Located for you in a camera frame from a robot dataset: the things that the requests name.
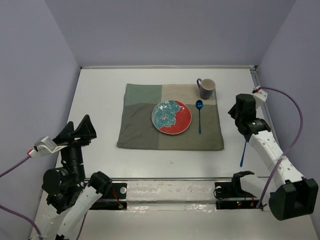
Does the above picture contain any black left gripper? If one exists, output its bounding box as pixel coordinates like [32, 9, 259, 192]
[53, 113, 98, 180]

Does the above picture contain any blue plastic fork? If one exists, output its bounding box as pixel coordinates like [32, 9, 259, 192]
[239, 141, 247, 168]

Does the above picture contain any blue metallic spoon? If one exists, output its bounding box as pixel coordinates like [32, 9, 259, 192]
[195, 99, 203, 134]

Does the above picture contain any purple ceramic mug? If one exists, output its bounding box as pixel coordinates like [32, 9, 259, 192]
[196, 78, 216, 100]

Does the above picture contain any red floral plate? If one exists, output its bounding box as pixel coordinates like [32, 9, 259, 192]
[151, 100, 192, 135]

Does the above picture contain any green patchwork cloth placemat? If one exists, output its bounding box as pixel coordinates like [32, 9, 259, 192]
[117, 83, 225, 151]

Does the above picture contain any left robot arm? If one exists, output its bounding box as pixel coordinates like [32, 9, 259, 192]
[33, 114, 112, 240]

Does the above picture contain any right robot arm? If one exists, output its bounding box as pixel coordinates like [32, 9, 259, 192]
[228, 93, 319, 221]

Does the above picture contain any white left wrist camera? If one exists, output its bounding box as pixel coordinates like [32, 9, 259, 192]
[27, 136, 67, 158]

